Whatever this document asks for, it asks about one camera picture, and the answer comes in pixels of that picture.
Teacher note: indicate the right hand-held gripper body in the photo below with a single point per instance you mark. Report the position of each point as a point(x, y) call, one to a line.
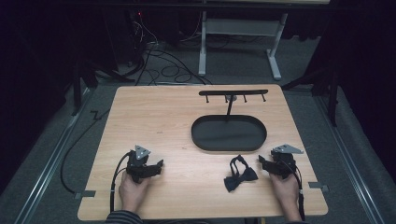
point(285, 161)

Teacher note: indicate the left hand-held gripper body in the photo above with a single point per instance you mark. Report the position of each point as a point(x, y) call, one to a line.
point(138, 163)

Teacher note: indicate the person's left hand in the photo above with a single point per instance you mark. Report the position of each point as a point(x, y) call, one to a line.
point(134, 193)

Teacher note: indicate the person's right hand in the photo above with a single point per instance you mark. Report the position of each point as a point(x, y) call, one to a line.
point(286, 193)

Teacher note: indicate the black bow tie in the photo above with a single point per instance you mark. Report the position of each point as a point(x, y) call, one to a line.
point(239, 179)

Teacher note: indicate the black hook rack with tray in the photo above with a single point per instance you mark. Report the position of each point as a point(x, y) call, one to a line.
point(229, 133)

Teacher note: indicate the black tripod stand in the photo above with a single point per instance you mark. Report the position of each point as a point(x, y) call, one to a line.
point(77, 90)
point(333, 93)

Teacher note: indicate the grey metal table bracket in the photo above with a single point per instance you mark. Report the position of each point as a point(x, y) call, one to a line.
point(84, 194)
point(318, 186)

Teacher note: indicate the metal floor rail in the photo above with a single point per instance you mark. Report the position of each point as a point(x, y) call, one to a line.
point(351, 165)
point(46, 168)

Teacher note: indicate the white metal desk frame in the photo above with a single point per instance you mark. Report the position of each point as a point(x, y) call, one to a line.
point(239, 28)

